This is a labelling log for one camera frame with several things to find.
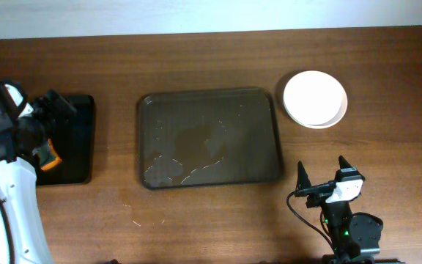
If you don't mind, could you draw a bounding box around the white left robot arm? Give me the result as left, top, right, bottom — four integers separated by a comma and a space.
0, 80, 77, 263

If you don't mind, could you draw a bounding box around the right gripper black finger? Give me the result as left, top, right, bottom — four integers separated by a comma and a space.
338, 155, 365, 182
295, 161, 312, 197

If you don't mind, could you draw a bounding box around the cream plate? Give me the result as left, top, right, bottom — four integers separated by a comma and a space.
284, 84, 346, 129
282, 70, 348, 129

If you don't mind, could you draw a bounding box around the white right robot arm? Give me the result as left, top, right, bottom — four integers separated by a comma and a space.
288, 156, 383, 263

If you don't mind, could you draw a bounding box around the green and orange sponge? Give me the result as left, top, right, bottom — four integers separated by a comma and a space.
37, 139, 62, 172

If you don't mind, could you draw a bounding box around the dark brown serving tray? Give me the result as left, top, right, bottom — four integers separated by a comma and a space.
137, 87, 284, 191

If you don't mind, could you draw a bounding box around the black rectangular bin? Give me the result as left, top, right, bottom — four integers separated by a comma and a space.
37, 95, 95, 186

